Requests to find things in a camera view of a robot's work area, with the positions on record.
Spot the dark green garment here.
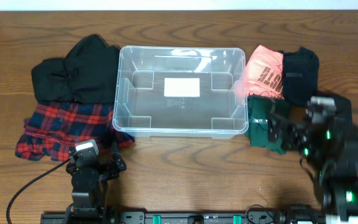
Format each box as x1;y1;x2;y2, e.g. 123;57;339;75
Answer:
246;95;291;155

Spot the pink printed shirt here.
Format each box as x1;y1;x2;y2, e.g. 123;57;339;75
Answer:
244;45;283;99

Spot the navy garment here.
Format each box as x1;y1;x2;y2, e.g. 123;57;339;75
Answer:
282;47;319;108

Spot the black garment with tape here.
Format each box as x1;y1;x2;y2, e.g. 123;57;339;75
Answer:
314;91;352;126

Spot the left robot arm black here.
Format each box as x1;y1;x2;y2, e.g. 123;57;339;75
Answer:
65;139;127;223

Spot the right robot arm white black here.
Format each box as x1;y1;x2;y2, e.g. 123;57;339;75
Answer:
267;96;358;223

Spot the red navy plaid shirt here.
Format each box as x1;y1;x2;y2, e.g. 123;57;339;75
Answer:
15;101;135;161

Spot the clear plastic storage bin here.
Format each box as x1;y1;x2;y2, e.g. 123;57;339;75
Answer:
112;45;249;139

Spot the black garment left pile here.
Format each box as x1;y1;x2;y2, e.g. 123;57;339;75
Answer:
31;34;119;104

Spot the white label in bin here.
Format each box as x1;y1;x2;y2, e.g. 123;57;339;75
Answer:
164;78;200;97

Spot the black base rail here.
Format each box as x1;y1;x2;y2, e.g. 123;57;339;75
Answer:
40;205;326;224

